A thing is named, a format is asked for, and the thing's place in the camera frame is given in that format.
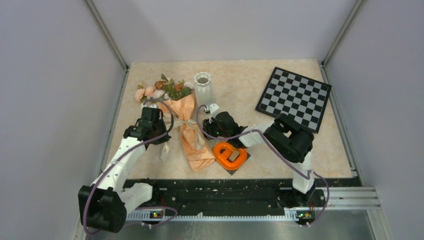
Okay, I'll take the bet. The orange paper flower bouquet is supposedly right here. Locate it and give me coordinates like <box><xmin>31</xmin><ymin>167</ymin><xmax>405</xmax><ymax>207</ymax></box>
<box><xmin>134</xmin><ymin>74</ymin><xmax>215</xmax><ymax>172</ymax></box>

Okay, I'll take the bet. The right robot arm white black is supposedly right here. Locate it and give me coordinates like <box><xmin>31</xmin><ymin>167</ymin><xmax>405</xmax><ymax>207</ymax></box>
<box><xmin>201</xmin><ymin>111</ymin><xmax>315</xmax><ymax>206</ymax></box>

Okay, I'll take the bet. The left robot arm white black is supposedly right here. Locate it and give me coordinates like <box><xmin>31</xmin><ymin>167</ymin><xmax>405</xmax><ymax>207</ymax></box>
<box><xmin>78</xmin><ymin>104</ymin><xmax>171</xmax><ymax>234</ymax></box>

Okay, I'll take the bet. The white ribbed vase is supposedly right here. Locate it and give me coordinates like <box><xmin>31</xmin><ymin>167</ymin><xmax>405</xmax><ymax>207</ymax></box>
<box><xmin>194</xmin><ymin>72</ymin><xmax>215</xmax><ymax>107</ymax></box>

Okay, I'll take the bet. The tan wooden block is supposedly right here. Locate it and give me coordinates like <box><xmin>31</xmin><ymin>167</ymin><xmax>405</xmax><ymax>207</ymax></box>
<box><xmin>227</xmin><ymin>150</ymin><xmax>240</xmax><ymax>163</ymax></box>

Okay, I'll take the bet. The black grey checkerboard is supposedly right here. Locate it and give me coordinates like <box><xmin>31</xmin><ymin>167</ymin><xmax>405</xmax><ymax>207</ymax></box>
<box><xmin>255</xmin><ymin>67</ymin><xmax>332</xmax><ymax>134</ymax></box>

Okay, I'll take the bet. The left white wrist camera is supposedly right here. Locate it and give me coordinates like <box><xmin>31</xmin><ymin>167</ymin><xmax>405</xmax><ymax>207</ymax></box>
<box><xmin>140</xmin><ymin>103</ymin><xmax>160</xmax><ymax>110</ymax></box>

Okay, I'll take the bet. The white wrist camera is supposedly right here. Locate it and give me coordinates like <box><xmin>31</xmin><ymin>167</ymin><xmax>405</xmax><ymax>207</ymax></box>
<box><xmin>140</xmin><ymin>103</ymin><xmax>160</xmax><ymax>110</ymax></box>
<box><xmin>204</xmin><ymin>103</ymin><xmax>221</xmax><ymax>119</ymax></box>

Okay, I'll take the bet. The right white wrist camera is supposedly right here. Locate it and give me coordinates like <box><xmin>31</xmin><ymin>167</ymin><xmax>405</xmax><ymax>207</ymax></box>
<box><xmin>204</xmin><ymin>103</ymin><xmax>221</xmax><ymax>119</ymax></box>

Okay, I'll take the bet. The orange plastic ring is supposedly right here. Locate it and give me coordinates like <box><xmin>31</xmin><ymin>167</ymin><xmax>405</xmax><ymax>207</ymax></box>
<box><xmin>212</xmin><ymin>141</ymin><xmax>248</xmax><ymax>172</ymax></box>

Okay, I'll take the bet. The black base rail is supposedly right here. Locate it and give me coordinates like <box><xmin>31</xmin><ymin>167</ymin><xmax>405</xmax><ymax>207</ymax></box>
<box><xmin>123</xmin><ymin>178</ymin><xmax>326</xmax><ymax>217</ymax></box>

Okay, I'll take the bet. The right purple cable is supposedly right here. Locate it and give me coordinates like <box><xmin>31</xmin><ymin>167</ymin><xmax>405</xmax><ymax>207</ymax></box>
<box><xmin>195</xmin><ymin>104</ymin><xmax>330</xmax><ymax>226</ymax></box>

